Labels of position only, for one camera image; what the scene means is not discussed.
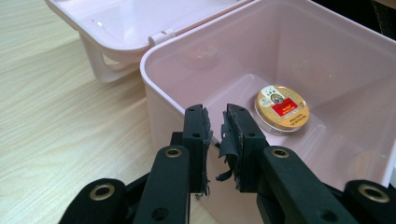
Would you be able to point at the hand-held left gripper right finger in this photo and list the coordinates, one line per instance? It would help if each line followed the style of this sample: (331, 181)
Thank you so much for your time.
(246, 149)

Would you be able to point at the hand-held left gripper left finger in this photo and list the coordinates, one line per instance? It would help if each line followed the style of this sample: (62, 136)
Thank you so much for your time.
(194, 149)

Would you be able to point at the round golden tin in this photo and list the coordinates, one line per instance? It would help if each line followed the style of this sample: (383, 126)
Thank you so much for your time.
(281, 109)

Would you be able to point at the pink plastic storage box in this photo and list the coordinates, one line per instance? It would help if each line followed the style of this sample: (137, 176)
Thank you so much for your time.
(327, 56)

